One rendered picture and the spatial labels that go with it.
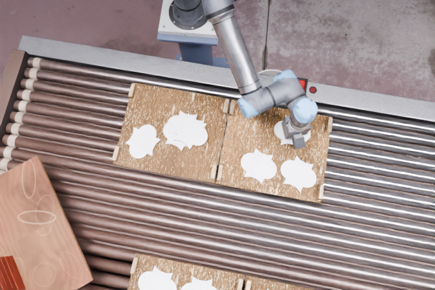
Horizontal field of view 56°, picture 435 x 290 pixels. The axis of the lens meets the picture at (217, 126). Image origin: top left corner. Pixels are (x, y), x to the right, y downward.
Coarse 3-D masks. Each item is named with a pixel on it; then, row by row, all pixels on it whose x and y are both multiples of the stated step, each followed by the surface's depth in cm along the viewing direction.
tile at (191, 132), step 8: (184, 120) 162; (192, 120) 162; (176, 128) 162; (184, 128) 162; (192, 128) 161; (200, 128) 161; (184, 136) 161; (192, 136) 161; (200, 136) 161; (192, 144) 160; (200, 144) 160
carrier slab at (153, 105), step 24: (144, 96) 169; (168, 96) 169; (192, 96) 168; (216, 96) 168; (144, 120) 166; (216, 120) 166; (120, 144) 164; (168, 144) 163; (216, 144) 163; (144, 168) 161; (168, 168) 161; (192, 168) 161; (216, 168) 161
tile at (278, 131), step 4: (276, 124) 163; (280, 124) 163; (276, 128) 162; (280, 128) 162; (276, 132) 162; (280, 132) 162; (308, 132) 162; (276, 136) 162; (280, 136) 161; (304, 136) 161; (308, 136) 161; (284, 140) 161; (288, 140) 161; (292, 140) 161; (292, 144) 161
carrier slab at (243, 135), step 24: (240, 120) 165; (264, 120) 165; (240, 144) 163; (264, 144) 163; (288, 144) 162; (312, 144) 162; (240, 168) 160; (312, 168) 160; (264, 192) 158; (288, 192) 158; (312, 192) 157
